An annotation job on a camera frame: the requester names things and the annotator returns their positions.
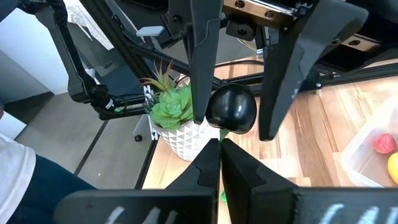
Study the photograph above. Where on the person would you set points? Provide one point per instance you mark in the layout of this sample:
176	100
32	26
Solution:
37	189

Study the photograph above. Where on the black metal table frame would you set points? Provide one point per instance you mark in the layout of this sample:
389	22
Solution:
136	49

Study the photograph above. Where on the yellow toy banana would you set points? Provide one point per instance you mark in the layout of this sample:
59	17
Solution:
394	168

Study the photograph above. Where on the crumpled white paper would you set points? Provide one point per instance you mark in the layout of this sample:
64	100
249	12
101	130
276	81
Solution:
90	28

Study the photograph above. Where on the clear plastic tupperware container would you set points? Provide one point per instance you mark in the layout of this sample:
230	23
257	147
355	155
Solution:
360	155

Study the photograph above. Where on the white cardboard box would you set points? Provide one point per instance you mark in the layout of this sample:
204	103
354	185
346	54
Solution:
28	53

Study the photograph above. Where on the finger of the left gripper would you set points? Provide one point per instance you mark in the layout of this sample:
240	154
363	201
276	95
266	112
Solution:
286	71
202	62

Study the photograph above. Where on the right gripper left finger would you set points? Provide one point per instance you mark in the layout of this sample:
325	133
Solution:
205	171

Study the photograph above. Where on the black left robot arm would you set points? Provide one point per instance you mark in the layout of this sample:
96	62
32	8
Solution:
77	84

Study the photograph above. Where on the green succulent in white pot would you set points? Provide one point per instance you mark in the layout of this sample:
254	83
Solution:
174	109

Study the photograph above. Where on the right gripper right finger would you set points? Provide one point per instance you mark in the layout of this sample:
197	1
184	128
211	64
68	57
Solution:
248	186

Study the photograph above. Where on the pink wrinkled toy fruit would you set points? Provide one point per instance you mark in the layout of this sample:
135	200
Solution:
385	143

